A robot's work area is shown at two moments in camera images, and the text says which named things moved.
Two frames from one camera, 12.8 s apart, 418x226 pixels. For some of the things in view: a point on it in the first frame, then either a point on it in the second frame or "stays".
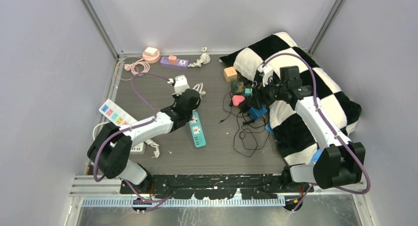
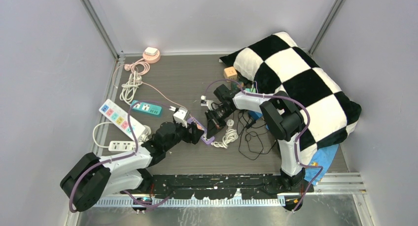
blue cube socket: x=255 y=113 stays
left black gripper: x=196 y=105 to x=193 y=136
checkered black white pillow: x=298 y=140 stays
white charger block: x=150 y=50 stays
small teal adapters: x=248 y=92 stays
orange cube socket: x=230 y=74 stays
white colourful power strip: x=116 y=113 stays
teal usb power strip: x=196 y=131 to x=152 y=109
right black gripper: x=259 y=92 to x=213 y=128
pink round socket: x=151 y=59 stays
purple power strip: x=172 y=60 to x=203 y=137
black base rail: x=220 y=186 stays
